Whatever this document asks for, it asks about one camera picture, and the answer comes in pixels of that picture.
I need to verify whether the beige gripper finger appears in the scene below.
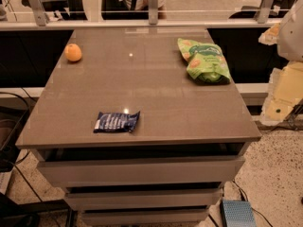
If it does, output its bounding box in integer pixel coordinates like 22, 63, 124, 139
260, 61, 303, 126
258, 24, 280, 45

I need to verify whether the green rice chip bag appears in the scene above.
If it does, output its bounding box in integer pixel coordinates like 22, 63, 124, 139
177, 38, 231, 84

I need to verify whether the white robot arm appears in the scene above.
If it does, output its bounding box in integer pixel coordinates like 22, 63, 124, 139
258, 0, 303, 126

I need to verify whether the black office chair right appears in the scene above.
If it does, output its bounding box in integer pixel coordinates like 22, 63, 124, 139
230, 0, 296, 19

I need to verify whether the black office chair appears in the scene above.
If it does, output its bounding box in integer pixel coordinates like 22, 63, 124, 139
230, 0, 296, 19
22, 0, 87, 20

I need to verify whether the top grey drawer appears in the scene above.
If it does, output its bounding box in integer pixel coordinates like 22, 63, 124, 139
37, 156, 244, 187

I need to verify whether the grey drawer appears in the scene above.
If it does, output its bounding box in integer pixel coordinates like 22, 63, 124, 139
81, 209, 208, 226
37, 156, 244, 187
65, 189, 222, 210

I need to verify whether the blue perforated box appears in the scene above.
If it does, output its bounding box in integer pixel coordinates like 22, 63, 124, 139
221, 200, 257, 227

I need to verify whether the middle grey drawer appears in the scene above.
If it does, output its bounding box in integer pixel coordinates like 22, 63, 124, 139
65, 189, 222, 210

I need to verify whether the grey drawer cabinet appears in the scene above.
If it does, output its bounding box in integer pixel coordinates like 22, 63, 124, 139
17, 27, 260, 214

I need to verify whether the bottom grey drawer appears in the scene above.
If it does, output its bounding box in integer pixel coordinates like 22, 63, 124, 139
81, 209, 208, 226

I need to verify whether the blue snack packet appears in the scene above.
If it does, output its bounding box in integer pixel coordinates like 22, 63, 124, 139
94, 112, 140, 133

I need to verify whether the orange fruit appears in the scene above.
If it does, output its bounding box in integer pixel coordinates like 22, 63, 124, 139
64, 44, 82, 62

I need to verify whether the black office chair left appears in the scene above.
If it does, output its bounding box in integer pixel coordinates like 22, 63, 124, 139
22, 0, 87, 20

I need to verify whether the black floor cable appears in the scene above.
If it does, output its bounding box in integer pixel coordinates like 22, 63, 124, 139
232, 180, 275, 227

